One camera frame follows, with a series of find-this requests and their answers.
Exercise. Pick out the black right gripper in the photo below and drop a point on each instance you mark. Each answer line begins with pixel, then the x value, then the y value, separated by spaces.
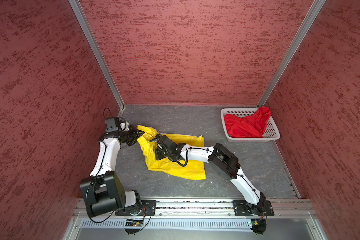
pixel 158 152

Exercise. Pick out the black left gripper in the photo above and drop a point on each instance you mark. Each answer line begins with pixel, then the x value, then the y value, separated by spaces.
pixel 136 134

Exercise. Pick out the yellow shorts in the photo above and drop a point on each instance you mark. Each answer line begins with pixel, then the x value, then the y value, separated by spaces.
pixel 194 170

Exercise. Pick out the red shorts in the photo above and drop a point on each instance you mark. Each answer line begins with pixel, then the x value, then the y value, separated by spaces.
pixel 253 126

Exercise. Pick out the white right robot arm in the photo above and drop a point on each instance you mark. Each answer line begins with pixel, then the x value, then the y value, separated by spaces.
pixel 224 162

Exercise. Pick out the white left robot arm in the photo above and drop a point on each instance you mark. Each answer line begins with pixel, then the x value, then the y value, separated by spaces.
pixel 103 191

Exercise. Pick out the left small circuit board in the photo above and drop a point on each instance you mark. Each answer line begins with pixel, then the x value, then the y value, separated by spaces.
pixel 134 223

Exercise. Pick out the small circuit board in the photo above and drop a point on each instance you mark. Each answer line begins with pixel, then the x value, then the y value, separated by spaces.
pixel 259 226
pixel 134 223

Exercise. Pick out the white plastic laundry basket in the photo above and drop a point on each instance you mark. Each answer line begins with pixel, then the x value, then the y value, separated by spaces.
pixel 271 133

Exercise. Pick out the right small circuit board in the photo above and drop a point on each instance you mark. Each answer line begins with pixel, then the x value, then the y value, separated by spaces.
pixel 259 226

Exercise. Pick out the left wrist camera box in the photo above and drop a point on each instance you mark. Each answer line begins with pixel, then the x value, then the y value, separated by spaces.
pixel 112 125

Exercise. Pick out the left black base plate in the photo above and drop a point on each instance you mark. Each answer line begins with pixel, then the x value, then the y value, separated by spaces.
pixel 145 208

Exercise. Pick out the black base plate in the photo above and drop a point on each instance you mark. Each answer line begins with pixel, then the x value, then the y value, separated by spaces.
pixel 145 208
pixel 243 208

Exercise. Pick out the aluminium front rail frame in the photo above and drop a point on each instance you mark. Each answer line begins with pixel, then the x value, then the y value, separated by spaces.
pixel 199 214

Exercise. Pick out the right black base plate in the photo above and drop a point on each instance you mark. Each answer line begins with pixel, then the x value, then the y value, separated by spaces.
pixel 243 208

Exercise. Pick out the left aluminium corner post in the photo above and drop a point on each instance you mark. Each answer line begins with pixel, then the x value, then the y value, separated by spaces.
pixel 85 26

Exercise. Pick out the aluminium corner post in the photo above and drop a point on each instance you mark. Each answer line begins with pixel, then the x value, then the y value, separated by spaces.
pixel 85 26
pixel 304 28

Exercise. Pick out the right aluminium corner post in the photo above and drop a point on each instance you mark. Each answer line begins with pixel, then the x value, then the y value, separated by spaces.
pixel 304 28

